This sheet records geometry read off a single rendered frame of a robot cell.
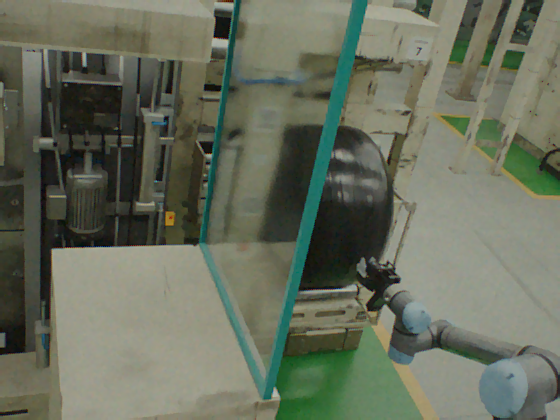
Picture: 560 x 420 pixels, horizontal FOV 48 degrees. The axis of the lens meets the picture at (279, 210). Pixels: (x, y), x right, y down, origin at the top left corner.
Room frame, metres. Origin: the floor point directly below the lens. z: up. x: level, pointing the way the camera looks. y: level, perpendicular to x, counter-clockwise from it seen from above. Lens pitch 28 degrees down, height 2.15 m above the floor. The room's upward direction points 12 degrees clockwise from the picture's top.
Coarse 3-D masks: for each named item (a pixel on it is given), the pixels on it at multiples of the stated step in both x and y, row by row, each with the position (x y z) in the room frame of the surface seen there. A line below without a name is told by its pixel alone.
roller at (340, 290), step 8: (304, 288) 1.79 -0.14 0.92; (312, 288) 1.80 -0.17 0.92; (320, 288) 1.81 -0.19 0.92; (328, 288) 1.82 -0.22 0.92; (336, 288) 1.83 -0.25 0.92; (344, 288) 1.84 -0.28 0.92; (352, 288) 1.86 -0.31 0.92; (304, 296) 1.77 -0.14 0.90; (312, 296) 1.78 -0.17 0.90; (320, 296) 1.80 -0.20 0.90; (328, 296) 1.81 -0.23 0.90; (336, 296) 1.82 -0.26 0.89; (344, 296) 1.84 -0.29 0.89
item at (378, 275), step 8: (368, 264) 1.61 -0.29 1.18; (376, 264) 1.61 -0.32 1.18; (384, 264) 1.62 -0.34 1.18; (368, 272) 1.61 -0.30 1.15; (376, 272) 1.58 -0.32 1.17; (384, 272) 1.58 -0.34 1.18; (392, 272) 1.58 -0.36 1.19; (368, 280) 1.59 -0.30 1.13; (376, 280) 1.57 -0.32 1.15; (384, 280) 1.55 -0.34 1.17; (392, 280) 1.54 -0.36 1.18; (368, 288) 1.57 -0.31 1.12; (376, 288) 1.57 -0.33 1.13; (384, 288) 1.52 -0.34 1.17
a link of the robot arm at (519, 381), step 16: (496, 368) 1.12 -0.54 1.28; (512, 368) 1.11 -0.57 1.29; (528, 368) 1.12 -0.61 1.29; (544, 368) 1.14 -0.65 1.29; (480, 384) 1.13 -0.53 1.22; (496, 384) 1.10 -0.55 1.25; (512, 384) 1.07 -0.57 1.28; (528, 384) 1.08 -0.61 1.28; (544, 384) 1.11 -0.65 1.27; (496, 400) 1.08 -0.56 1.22; (512, 400) 1.06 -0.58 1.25; (528, 400) 1.07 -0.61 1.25; (544, 400) 1.09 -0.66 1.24; (496, 416) 1.06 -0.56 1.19; (512, 416) 1.05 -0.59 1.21; (528, 416) 1.05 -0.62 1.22; (544, 416) 1.07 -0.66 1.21
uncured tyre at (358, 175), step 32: (352, 128) 2.01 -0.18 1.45; (352, 160) 1.82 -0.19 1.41; (384, 160) 1.90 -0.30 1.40; (352, 192) 1.74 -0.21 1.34; (384, 192) 1.78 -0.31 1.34; (320, 224) 1.67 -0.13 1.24; (352, 224) 1.69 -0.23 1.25; (384, 224) 1.74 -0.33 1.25; (320, 256) 1.66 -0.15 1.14; (352, 256) 1.69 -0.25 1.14
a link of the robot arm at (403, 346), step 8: (392, 328) 1.43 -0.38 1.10; (392, 336) 1.42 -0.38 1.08; (400, 336) 1.40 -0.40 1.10; (408, 336) 1.39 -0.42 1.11; (416, 336) 1.40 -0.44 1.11; (424, 336) 1.43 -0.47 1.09; (392, 344) 1.41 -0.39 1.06; (400, 344) 1.39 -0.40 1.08; (408, 344) 1.39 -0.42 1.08; (416, 344) 1.41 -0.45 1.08; (424, 344) 1.42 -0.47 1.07; (392, 352) 1.40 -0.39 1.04; (400, 352) 1.39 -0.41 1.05; (408, 352) 1.39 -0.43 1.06; (416, 352) 1.41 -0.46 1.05; (392, 360) 1.39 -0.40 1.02; (400, 360) 1.39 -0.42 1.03; (408, 360) 1.39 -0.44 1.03
